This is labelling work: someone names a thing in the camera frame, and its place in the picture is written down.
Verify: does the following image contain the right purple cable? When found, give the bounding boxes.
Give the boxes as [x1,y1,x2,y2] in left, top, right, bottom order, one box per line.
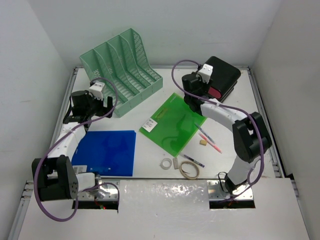
[171,59,266,201]

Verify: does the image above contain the white front panel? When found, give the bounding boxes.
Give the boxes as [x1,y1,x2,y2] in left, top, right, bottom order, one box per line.
[19,178,309,240]

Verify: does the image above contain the blue pen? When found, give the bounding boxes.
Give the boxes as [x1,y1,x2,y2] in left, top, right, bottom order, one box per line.
[194,123,216,144]

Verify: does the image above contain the pink top drawer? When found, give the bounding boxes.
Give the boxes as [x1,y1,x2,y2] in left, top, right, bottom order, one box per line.
[208,87,222,100]

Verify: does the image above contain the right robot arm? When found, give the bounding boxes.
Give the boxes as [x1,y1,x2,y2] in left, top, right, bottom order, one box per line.
[181,72,272,194]

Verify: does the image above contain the brown tape roll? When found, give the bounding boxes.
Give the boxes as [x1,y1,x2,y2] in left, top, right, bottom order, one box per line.
[179,161,200,180]

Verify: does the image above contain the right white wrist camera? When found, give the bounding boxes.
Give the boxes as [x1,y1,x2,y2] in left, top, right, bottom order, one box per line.
[197,63,214,84]

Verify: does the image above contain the purple cable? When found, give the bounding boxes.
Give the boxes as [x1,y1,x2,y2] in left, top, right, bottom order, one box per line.
[171,59,266,201]
[33,77,120,223]

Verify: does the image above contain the small tan eraser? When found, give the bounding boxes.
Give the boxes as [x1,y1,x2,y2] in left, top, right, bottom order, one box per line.
[199,140,207,146]

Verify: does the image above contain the purple capped pen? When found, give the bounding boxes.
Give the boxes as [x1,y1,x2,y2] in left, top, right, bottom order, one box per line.
[180,153,205,168]

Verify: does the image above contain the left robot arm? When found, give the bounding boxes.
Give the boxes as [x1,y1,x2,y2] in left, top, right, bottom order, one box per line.
[31,90,114,202]

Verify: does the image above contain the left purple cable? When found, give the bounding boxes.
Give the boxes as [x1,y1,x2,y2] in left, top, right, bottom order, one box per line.
[33,77,120,223]

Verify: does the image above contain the white eraser block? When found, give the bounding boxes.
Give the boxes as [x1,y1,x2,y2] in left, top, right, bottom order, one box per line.
[172,157,179,170]

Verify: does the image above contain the clear tape roll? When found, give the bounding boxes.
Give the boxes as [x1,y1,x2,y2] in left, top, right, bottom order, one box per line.
[159,158,172,170]

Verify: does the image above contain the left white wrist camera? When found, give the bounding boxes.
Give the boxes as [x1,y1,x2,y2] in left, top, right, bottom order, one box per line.
[88,81,105,101]

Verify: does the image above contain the black drawer cabinet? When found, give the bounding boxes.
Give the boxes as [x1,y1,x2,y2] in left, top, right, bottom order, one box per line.
[205,56,241,103]

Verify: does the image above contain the pink pen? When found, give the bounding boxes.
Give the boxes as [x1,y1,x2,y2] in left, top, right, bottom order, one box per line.
[198,133,222,154]

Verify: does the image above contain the green clip file folder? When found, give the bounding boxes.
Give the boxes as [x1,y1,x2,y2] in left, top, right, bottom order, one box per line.
[139,93,206,157]

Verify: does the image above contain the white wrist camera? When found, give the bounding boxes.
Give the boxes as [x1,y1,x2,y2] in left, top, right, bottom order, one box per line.
[197,63,214,84]
[88,81,105,101]

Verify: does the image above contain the blue file folder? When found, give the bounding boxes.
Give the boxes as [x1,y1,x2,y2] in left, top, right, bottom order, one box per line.
[71,130,137,177]

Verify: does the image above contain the mint green file organizer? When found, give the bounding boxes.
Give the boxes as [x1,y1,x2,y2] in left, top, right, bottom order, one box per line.
[79,28,163,117]

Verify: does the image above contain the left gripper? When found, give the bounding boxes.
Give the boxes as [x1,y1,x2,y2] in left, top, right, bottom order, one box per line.
[85,90,113,118]

